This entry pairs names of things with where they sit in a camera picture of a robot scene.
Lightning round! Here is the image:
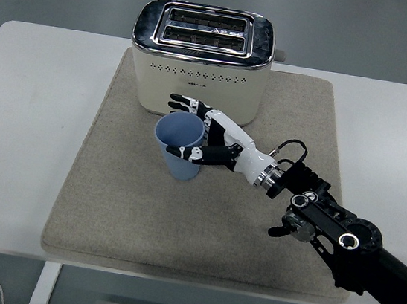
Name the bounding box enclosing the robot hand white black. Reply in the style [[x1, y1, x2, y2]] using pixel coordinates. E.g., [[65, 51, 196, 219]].
[[158, 92, 286, 189]]

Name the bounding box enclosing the light blue plastic cup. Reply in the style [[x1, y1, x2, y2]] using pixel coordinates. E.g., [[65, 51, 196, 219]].
[[148, 108, 210, 184]]

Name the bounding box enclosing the cream two-slot toaster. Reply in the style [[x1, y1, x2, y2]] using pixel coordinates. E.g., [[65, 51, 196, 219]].
[[121, 0, 294, 134]]

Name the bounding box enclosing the beige fabric mat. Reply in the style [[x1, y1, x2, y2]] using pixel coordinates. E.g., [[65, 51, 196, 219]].
[[37, 39, 379, 304]]

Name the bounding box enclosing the white table leg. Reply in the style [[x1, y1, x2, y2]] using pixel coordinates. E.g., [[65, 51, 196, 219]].
[[27, 259, 63, 304]]

